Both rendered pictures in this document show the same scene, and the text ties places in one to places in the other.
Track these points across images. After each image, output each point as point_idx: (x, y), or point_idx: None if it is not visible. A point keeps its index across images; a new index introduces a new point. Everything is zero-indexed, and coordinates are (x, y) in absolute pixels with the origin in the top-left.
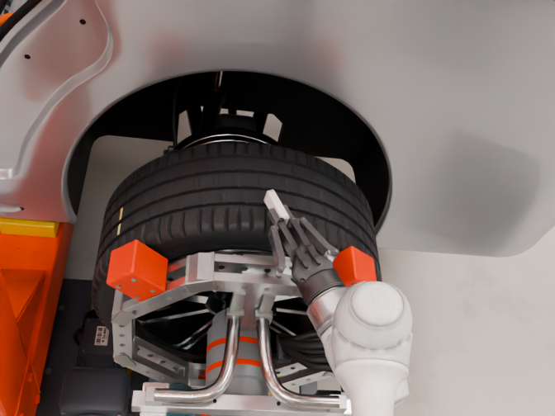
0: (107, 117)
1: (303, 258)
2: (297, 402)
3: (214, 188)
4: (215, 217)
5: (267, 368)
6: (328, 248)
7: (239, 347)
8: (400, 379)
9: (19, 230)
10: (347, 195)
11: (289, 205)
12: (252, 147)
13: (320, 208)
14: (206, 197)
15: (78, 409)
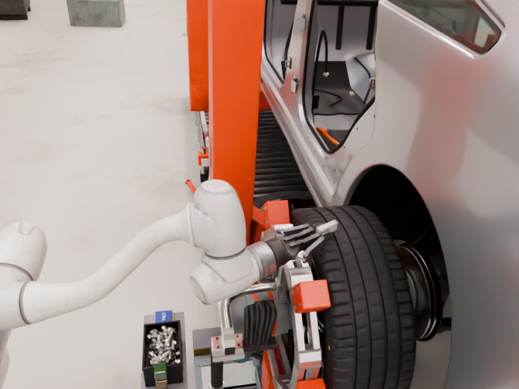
0: (412, 230)
1: (289, 238)
2: (222, 305)
3: (334, 214)
4: (311, 214)
5: None
6: (306, 251)
7: (264, 295)
8: (184, 228)
9: None
10: (387, 292)
11: (340, 242)
12: (376, 221)
13: (351, 263)
14: (324, 211)
15: None
